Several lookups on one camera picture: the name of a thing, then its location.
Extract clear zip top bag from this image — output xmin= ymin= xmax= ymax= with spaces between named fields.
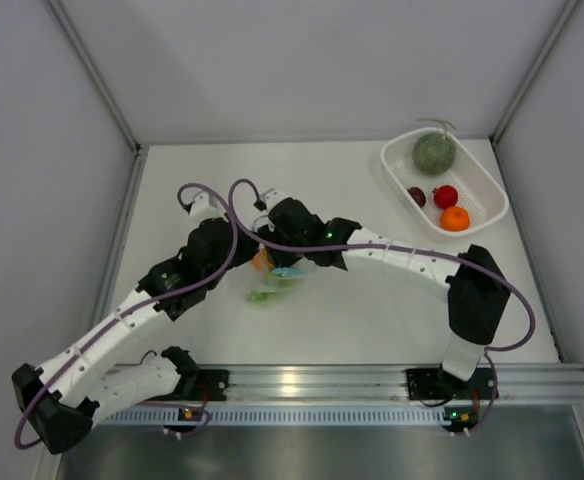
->
xmin=248 ymin=244 xmax=317 ymax=292

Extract green fake grapes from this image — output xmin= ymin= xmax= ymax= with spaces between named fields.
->
xmin=246 ymin=285 xmax=298 ymax=307

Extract dark purple fake plum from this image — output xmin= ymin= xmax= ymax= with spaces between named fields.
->
xmin=408 ymin=187 xmax=427 ymax=208

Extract red fake apple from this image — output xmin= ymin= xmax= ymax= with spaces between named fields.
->
xmin=433 ymin=185 xmax=459 ymax=210

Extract green fake melon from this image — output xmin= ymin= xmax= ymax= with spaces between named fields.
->
xmin=412 ymin=118 xmax=457 ymax=176

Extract orange fake carrot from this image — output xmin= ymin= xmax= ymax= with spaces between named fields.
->
xmin=439 ymin=206 xmax=471 ymax=232

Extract green orange fake mango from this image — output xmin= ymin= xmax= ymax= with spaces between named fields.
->
xmin=251 ymin=249 xmax=274 ymax=273

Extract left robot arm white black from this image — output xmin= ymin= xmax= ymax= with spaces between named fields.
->
xmin=11 ymin=217 xmax=259 ymax=454

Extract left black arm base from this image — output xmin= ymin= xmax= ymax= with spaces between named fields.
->
xmin=150 ymin=368 xmax=230 ymax=403

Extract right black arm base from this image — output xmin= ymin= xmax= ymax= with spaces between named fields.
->
xmin=406 ymin=367 xmax=499 ymax=402

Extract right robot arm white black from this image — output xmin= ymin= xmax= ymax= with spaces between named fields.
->
xmin=258 ymin=190 xmax=510 ymax=397

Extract white perforated plastic basket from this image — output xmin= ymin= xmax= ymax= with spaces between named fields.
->
xmin=380 ymin=127 xmax=509 ymax=242

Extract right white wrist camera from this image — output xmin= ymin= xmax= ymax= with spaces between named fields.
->
xmin=259 ymin=188 xmax=288 ymax=212

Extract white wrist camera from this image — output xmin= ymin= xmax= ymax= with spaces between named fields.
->
xmin=188 ymin=191 xmax=223 ymax=221
xmin=259 ymin=188 xmax=288 ymax=212

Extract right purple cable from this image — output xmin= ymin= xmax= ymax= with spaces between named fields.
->
xmin=227 ymin=178 xmax=537 ymax=436

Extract purple cable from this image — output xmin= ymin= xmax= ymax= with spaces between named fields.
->
xmin=227 ymin=178 xmax=537 ymax=436
xmin=14 ymin=182 xmax=241 ymax=449

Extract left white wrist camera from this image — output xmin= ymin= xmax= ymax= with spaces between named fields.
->
xmin=188 ymin=191 xmax=223 ymax=221

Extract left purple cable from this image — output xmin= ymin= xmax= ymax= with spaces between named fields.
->
xmin=14 ymin=182 xmax=241 ymax=449

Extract aluminium mounting rail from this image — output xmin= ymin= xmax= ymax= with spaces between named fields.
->
xmin=200 ymin=363 xmax=584 ymax=406

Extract white slotted cable duct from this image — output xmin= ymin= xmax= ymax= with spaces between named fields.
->
xmin=103 ymin=405 xmax=476 ymax=427

